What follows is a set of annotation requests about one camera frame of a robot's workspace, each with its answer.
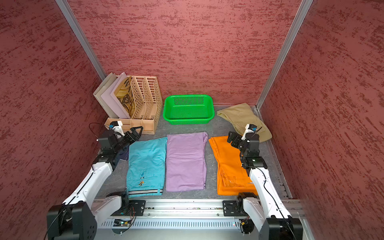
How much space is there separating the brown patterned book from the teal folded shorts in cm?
27

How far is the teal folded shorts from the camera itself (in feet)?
2.59

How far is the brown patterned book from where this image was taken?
3.12 feet
